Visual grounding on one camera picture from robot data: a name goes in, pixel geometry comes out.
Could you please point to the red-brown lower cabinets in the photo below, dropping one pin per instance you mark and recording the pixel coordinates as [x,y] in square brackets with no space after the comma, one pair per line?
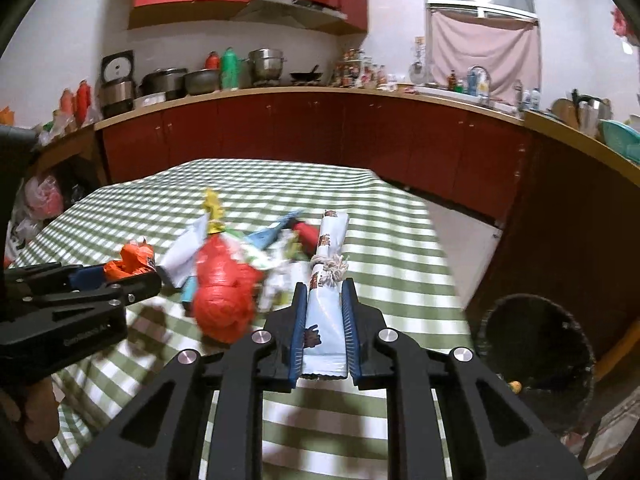
[300,130]

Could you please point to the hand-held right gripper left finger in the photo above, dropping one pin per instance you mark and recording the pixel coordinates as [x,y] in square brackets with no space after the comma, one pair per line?
[298,330]

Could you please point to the range hood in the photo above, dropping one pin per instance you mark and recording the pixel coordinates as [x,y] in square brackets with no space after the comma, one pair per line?
[295,12]

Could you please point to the light blue wrapper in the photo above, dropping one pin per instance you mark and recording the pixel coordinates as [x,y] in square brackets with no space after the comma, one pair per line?
[325,320]

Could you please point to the red plastic bag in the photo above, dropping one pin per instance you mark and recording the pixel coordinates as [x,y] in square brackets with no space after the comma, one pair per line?
[222,295]

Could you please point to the pink curtain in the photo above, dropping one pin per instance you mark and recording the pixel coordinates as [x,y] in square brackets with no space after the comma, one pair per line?
[485,55]

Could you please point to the yellow wrapper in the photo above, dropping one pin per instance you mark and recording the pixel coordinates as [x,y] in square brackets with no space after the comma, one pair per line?
[212,205]

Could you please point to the teal basin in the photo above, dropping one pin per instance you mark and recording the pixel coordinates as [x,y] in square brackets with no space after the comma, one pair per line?
[620,140]

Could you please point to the steel steamer pot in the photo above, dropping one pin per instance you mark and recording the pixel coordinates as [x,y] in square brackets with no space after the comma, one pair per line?
[267,65]

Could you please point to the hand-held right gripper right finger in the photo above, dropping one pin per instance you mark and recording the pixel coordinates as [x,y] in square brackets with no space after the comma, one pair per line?
[350,330]

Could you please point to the dark lidded pot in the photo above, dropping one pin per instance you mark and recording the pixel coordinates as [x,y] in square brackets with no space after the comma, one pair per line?
[162,85]

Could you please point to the metal faucet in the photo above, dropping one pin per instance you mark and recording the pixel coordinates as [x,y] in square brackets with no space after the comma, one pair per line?
[481,72]

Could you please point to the teal wrapper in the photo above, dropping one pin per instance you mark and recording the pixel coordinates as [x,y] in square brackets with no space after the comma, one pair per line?
[189,295]

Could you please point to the blue white detergent bottle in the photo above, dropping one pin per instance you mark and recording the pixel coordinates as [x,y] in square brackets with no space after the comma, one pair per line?
[477,85]

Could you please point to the small orange scrap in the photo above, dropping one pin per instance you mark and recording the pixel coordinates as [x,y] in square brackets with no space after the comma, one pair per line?
[515,386]

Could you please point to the red bottle black cap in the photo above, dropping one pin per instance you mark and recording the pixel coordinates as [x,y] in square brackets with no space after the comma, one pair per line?
[306,235]

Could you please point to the pale orange bottle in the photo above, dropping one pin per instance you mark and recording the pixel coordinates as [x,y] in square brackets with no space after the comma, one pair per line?
[66,102]

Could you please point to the steel kettle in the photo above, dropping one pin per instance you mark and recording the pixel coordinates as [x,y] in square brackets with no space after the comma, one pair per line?
[592,112]

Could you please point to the red thermos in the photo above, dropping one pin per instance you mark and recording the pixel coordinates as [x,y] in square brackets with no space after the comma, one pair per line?
[212,61]

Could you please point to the wooden cutting board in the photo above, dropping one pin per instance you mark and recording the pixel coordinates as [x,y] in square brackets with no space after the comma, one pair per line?
[562,112]

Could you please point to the brown glass bottle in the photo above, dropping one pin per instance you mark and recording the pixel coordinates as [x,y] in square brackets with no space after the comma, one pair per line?
[452,81]

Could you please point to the white green printed wrapper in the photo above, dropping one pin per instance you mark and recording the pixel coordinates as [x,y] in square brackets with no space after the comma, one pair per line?
[247,252]

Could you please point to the red wall decoration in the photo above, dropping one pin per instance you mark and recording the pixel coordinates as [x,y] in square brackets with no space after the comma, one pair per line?
[620,21]

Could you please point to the group of condiment bottles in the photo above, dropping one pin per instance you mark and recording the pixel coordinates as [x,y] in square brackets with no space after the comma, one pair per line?
[357,72]

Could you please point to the green checkered tablecloth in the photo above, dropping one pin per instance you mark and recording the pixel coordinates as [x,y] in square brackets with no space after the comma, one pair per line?
[280,190]

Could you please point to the green thermos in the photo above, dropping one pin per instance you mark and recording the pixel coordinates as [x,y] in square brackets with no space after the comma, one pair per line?
[230,70]

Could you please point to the large white wrapper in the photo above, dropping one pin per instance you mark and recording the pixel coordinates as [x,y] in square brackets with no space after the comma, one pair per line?
[182,255]

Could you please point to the orange plastic bag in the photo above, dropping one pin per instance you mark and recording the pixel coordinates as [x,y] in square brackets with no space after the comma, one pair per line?
[132,260]

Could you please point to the white paper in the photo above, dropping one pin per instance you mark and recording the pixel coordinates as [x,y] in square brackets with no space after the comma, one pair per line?
[280,280]

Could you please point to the metal basin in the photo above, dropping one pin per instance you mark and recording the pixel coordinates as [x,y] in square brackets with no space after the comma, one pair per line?
[202,82]

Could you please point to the rice cooker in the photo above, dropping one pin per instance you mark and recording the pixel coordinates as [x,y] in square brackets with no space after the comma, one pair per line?
[117,90]

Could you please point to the brown wooden cabinet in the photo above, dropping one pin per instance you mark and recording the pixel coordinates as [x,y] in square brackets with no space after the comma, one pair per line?
[565,220]

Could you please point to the person's left hand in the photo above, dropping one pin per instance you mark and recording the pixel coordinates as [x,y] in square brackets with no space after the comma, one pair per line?
[37,410]

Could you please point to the pink plastic bag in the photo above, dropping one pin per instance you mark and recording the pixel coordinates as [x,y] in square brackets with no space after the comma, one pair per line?
[42,197]

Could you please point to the black wok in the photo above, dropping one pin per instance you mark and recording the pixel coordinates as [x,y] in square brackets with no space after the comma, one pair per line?
[306,77]

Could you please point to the black trash bin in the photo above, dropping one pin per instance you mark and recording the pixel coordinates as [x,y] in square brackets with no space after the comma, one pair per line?
[540,350]

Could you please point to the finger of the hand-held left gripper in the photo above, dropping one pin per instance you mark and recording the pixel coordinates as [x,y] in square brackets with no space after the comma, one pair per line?
[87,277]
[140,286]

